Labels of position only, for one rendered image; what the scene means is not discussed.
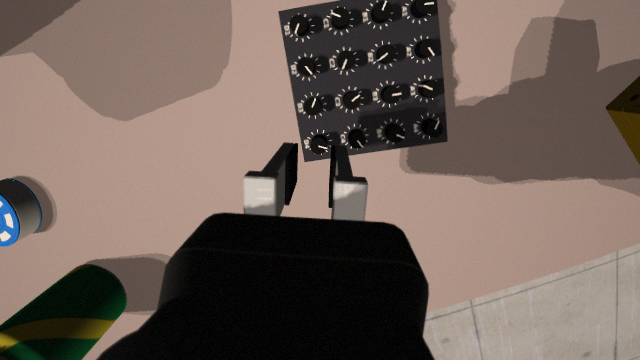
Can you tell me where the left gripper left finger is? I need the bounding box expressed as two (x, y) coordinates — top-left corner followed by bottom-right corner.
(243, 142), (298, 216)

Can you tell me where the black knob panel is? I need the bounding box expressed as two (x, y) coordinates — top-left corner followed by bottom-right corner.
(278, 0), (448, 162)

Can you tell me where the green and yellow drink can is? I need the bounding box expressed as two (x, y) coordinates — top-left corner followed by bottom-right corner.
(0, 264), (127, 360)

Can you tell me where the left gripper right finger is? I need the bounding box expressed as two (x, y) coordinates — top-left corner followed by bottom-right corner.
(328, 145), (368, 221)

